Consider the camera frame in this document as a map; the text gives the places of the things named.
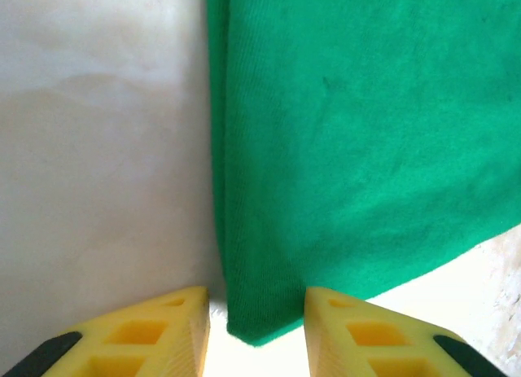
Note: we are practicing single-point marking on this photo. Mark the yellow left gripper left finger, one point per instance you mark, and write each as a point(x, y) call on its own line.
point(134, 340)

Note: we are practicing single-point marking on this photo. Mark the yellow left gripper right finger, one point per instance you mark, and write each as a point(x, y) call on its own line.
point(382, 340)

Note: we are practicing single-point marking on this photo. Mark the green t-shirt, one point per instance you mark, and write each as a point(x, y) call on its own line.
point(350, 149)

